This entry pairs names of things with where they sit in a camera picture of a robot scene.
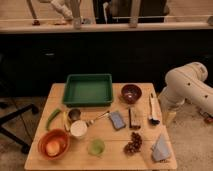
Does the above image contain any green plastic tray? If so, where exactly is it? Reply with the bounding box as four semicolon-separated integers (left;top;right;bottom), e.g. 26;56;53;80
62;74;113;107

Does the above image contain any white cup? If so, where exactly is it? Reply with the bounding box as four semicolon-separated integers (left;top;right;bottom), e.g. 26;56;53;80
70;120;87;139

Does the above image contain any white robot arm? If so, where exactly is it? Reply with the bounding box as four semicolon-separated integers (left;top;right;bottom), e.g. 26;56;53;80
158;62;213;125

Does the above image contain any orange bowl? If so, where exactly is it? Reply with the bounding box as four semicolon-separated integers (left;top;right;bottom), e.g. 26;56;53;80
38;129;70;160

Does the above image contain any metal cup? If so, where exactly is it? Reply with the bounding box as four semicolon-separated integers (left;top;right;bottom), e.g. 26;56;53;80
68;108;81;122

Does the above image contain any blue folded cloth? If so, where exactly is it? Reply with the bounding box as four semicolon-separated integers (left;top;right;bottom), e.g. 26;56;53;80
151;134;171;162

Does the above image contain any dark red bowl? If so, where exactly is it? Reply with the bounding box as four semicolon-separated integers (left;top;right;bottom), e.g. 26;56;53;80
121;84;142;104

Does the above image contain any blue sponge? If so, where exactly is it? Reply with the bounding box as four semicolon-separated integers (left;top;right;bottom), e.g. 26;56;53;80
109;111;126;130

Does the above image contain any black office chair base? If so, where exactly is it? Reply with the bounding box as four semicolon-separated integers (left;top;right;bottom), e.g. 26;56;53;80
0;104;39;154

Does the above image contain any green plastic cup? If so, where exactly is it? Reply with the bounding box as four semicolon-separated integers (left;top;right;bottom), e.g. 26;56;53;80
88;139;105;156

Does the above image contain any peach coloured fruit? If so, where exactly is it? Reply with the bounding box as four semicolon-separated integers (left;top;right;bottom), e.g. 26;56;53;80
46;141;60;156

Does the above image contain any green pepper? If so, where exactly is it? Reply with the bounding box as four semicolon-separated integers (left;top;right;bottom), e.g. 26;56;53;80
45;108;61;131

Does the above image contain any yellow banana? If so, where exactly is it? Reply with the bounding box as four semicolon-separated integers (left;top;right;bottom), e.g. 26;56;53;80
63;112;70;132

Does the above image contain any brown wooden block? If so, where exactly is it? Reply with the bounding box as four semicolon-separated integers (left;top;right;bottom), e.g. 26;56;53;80
129;108;141;130

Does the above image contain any bunch of dark grapes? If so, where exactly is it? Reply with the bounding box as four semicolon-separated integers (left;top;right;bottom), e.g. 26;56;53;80
124;132;142;155

